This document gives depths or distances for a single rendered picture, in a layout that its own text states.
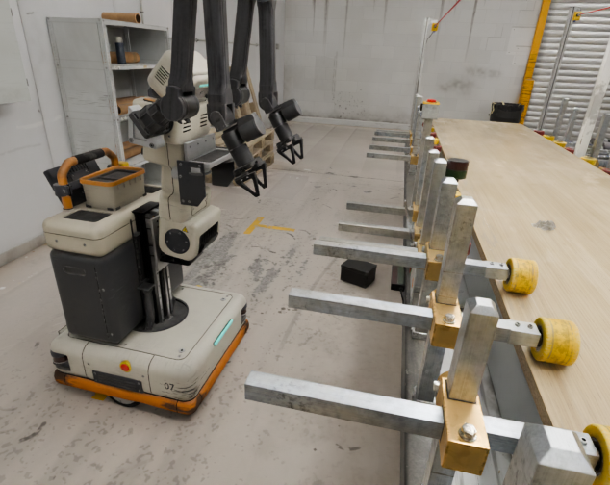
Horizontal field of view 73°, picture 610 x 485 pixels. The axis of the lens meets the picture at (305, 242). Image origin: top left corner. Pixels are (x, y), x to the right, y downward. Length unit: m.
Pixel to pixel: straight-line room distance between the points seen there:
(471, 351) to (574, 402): 0.28
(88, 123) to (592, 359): 3.41
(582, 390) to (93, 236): 1.46
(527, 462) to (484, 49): 9.04
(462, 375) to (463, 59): 8.76
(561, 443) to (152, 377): 1.59
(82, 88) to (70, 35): 0.35
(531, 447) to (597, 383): 0.56
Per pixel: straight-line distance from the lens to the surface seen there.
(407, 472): 0.89
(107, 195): 1.75
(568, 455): 0.35
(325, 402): 0.62
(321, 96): 9.35
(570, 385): 0.87
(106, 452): 1.90
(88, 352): 1.93
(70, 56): 3.65
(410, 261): 1.03
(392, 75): 9.17
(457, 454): 0.61
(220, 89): 1.26
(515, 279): 1.05
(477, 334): 0.58
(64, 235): 1.72
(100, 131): 3.61
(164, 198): 1.60
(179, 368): 1.73
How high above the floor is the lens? 1.40
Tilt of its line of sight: 25 degrees down
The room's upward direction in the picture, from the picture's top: 3 degrees clockwise
